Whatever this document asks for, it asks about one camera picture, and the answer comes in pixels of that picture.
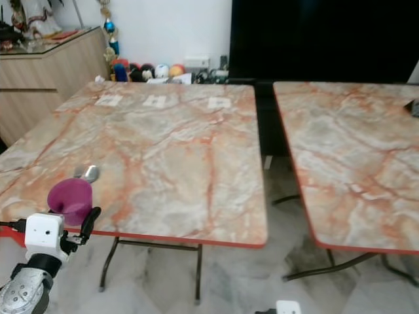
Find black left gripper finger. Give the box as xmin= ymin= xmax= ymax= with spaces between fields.
xmin=81 ymin=207 xmax=102 ymax=241

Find purple plastic cup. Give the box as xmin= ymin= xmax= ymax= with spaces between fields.
xmin=47 ymin=178 xmax=94 ymax=227

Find silver metal spoon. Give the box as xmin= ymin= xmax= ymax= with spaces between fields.
xmin=73 ymin=164 xmax=101 ymax=184

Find marble pattern table with stickers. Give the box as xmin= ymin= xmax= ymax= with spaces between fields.
xmin=0 ymin=81 xmax=269 ymax=305

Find white square table sticker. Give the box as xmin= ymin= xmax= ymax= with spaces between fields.
xmin=96 ymin=94 xmax=124 ymax=107
xmin=143 ymin=96 xmax=168 ymax=109
xmin=208 ymin=97 xmax=232 ymax=110

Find light wooden cabinet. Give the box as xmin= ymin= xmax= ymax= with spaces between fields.
xmin=0 ymin=26 xmax=107 ymax=147

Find red and blue toy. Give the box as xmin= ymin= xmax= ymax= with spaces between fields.
xmin=111 ymin=58 xmax=130 ymax=82

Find black round-eared toy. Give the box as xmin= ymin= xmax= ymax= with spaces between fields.
xmin=130 ymin=63 xmax=156 ymax=82

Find red flat tray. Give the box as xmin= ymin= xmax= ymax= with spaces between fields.
xmin=54 ymin=29 xmax=82 ymax=40

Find white robed figurine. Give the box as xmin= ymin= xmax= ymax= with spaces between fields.
xmin=18 ymin=0 xmax=64 ymax=39

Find marble pattern folding table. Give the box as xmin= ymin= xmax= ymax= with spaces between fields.
xmin=272 ymin=80 xmax=419 ymax=288

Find large black screen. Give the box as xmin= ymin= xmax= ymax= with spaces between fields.
xmin=228 ymin=0 xmax=419 ymax=86

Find small dark object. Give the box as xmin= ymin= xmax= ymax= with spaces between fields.
xmin=404 ymin=98 xmax=419 ymax=119

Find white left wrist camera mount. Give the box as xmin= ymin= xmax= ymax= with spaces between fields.
xmin=24 ymin=213 xmax=67 ymax=256

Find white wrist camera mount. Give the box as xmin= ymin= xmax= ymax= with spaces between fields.
xmin=274 ymin=300 xmax=302 ymax=314
xmin=24 ymin=213 xmax=67 ymax=256

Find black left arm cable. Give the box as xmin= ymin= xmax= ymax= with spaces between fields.
xmin=0 ymin=218 xmax=27 ymax=235

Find white wall socket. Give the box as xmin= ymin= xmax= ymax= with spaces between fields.
xmin=183 ymin=56 xmax=211 ymax=70

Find hanging ornament string blue baubles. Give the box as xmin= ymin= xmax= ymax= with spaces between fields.
xmin=98 ymin=0 xmax=122 ymax=61

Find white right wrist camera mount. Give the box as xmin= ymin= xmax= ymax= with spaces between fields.
xmin=274 ymin=300 xmax=302 ymax=314

